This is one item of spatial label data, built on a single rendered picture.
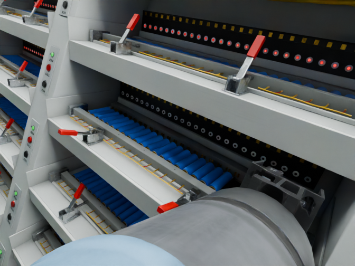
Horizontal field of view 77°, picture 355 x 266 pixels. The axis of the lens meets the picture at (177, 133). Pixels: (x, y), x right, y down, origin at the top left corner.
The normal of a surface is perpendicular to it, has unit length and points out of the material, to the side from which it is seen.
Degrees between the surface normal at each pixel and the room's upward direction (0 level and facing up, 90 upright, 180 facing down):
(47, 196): 19
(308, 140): 109
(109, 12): 90
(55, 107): 90
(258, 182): 89
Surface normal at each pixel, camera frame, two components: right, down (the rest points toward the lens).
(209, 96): -0.62, 0.25
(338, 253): -0.54, -0.05
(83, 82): 0.76, 0.39
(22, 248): 0.16, -0.89
